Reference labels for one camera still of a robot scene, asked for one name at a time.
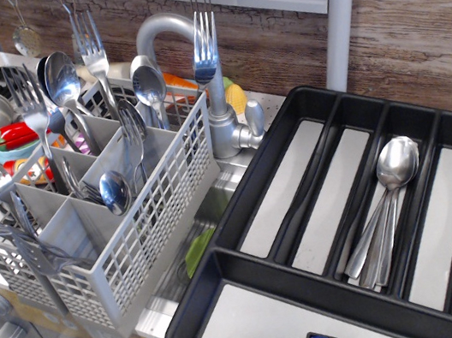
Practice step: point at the toy red chili pepper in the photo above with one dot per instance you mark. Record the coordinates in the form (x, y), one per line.
(16, 135)

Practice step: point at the top spoon in tray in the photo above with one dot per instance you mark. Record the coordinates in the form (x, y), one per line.
(370, 261)

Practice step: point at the large spoon back left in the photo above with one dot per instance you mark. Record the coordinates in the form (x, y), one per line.
(63, 85)

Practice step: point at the grey plastic cutlery basket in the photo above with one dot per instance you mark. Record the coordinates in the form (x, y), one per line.
(124, 256)

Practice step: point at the green sponge in sink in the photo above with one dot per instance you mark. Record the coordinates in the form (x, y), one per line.
(196, 251)

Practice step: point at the hanging slotted ladle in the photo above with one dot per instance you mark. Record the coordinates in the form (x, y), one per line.
(26, 40)

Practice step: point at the forks lying front left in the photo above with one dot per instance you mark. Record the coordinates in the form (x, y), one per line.
(44, 259)

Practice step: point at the black cutlery tray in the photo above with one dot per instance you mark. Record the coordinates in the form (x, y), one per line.
(275, 267)

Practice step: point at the toy corn cob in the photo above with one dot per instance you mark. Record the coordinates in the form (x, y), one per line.
(235, 96)

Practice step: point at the small spoon front compartment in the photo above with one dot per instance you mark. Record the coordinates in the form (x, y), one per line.
(115, 192)

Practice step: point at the fork by faucet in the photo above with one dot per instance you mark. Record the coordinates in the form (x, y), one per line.
(205, 55)

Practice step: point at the fork in middle compartment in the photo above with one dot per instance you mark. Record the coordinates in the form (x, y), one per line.
(135, 132)

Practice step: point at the toy carrot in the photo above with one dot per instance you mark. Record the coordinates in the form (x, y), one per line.
(175, 80)

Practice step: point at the tall fork at back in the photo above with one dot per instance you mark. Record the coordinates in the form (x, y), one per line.
(93, 54)

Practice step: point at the silver sink faucet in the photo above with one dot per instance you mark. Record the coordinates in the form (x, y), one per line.
(228, 135)

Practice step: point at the fork left of basket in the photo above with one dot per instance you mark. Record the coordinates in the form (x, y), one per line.
(30, 103)

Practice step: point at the spoon back right compartment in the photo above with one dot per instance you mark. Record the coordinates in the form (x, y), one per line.
(150, 87)

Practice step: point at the white metal post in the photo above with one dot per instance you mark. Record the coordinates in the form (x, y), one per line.
(338, 44)

